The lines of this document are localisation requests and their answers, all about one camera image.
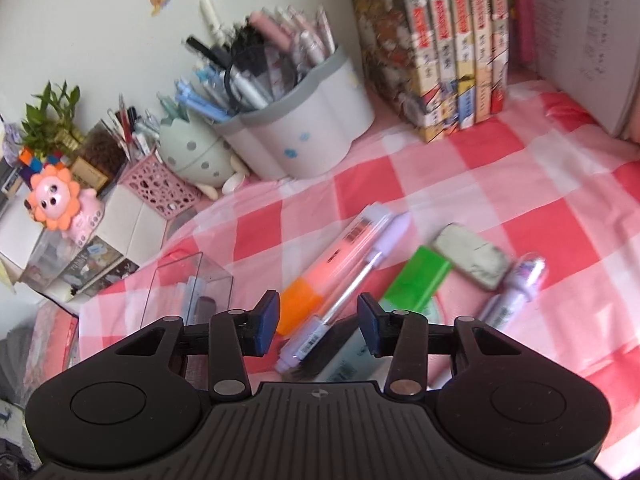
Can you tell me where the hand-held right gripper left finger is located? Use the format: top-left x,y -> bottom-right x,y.
115,289 -> 281,404

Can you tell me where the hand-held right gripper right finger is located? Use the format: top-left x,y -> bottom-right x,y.
357,292 -> 526,404

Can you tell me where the dark pencil lead case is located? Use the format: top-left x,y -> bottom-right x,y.
295,317 -> 358,378

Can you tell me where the green capped highlighter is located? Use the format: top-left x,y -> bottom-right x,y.
320,246 -> 453,383

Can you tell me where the peach orange highlighter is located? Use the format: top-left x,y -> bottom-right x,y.
275,202 -> 393,336

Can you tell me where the light blue highlighter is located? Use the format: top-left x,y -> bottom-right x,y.
175,275 -> 208,323

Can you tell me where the purple capped slim pen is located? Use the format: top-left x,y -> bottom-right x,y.
274,211 -> 412,373

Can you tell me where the clear plastic box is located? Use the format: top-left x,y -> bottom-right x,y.
142,252 -> 234,328

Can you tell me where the worn white eraser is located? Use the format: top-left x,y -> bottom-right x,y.
431,223 -> 512,291

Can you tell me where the lilac pen with clear cap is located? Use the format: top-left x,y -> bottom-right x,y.
470,252 -> 549,333

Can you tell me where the white desktop drawer organizer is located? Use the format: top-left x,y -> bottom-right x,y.
0,180 -> 168,303

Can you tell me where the pink mesh pen holder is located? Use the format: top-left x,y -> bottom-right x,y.
117,154 -> 203,221

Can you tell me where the green egg-shaped pen holder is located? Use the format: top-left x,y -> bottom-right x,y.
159,110 -> 251,201

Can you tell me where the grey white pen holder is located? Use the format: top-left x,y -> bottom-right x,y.
212,45 -> 376,181

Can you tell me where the pink book stack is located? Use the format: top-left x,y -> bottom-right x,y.
27,300 -> 81,391

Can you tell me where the red white checked cloth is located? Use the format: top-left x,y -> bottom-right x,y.
80,77 -> 640,476

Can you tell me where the small bunch of pastel pens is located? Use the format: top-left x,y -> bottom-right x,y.
156,91 -> 191,126

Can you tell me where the bunch of thin pens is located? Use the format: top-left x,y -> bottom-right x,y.
102,92 -> 161,161

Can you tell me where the black rimmed magnifying glass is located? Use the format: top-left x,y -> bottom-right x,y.
223,42 -> 301,111

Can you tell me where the orange pink sunflower toy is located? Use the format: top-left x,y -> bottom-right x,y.
24,165 -> 106,246

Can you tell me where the pink-spined comic book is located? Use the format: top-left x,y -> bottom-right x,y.
347,0 -> 446,143

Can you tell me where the large bunch of pens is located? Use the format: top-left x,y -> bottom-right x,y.
172,5 -> 336,123

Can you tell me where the blue-spined comic book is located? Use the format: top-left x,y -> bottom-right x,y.
422,0 -> 461,134

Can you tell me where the colourful puzzle cube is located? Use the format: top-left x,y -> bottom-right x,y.
17,147 -> 66,181

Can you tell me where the orange-spined comic book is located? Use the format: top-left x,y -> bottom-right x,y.
445,0 -> 476,129

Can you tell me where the dark rectangular box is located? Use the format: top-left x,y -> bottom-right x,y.
0,162 -> 21,196

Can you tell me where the red-striped comic book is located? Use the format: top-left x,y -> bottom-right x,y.
467,0 -> 493,124

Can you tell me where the lucky bamboo in glass vase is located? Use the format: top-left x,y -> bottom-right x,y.
20,80 -> 128,181

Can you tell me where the white capped pen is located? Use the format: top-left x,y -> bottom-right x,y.
199,0 -> 223,41

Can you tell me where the green-topped comic book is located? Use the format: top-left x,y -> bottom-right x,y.
487,0 -> 511,114

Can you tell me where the purple mesh pouch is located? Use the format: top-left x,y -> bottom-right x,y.
0,120 -> 23,156

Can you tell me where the pink abacus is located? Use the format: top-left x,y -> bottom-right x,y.
505,0 -> 533,66

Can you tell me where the stack of paper booklets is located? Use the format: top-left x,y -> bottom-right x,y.
530,0 -> 640,138

